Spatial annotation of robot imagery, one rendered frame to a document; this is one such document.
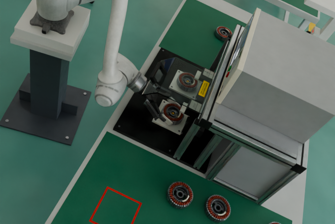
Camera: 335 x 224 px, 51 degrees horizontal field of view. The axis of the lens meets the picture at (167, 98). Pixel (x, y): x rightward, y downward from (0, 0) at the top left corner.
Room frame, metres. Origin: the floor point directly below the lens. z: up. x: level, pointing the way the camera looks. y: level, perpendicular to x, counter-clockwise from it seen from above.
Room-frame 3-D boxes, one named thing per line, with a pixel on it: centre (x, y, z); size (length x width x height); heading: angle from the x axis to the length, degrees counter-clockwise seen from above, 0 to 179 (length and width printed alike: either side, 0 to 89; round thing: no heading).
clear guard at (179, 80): (1.07, -0.06, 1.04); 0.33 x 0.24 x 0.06; 89
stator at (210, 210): (0.75, -0.39, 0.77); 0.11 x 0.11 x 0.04
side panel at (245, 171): (0.89, -0.45, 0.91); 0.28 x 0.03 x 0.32; 89
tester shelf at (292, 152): (1.22, -0.38, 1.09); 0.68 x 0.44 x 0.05; 179
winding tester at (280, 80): (1.20, -0.38, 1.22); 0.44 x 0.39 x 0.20; 179
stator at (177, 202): (0.74, -0.22, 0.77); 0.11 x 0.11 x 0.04
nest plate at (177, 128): (1.10, -0.06, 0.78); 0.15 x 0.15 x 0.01; 89
